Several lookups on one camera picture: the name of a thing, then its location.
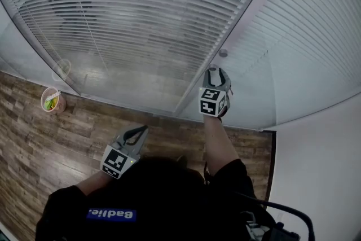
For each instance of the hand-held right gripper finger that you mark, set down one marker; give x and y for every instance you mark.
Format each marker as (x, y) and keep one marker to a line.
(206, 83)
(226, 83)

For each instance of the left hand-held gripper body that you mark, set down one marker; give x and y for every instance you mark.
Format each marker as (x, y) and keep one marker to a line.
(114, 162)

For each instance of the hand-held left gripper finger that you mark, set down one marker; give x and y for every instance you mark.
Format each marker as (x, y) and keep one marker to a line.
(122, 136)
(138, 144)

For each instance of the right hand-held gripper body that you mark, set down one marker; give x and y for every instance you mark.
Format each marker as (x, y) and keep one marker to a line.
(210, 101)

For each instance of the white venetian window blinds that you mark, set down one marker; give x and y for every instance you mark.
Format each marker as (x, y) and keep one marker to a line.
(127, 8)
(310, 36)

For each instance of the person's left forearm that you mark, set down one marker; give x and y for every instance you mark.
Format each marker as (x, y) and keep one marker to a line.
(93, 183)

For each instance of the person's right forearm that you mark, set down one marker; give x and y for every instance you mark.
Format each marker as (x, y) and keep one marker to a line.
(218, 146)

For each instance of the person's black shirt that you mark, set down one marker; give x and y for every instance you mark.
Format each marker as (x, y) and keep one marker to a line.
(155, 192)

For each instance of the paper cup with green contents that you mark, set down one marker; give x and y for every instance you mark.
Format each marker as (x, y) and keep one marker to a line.
(53, 100)

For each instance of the black baseboard strip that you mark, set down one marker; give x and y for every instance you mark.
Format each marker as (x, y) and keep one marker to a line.
(271, 166)

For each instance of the grey window frame post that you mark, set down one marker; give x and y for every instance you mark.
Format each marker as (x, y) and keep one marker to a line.
(248, 8)

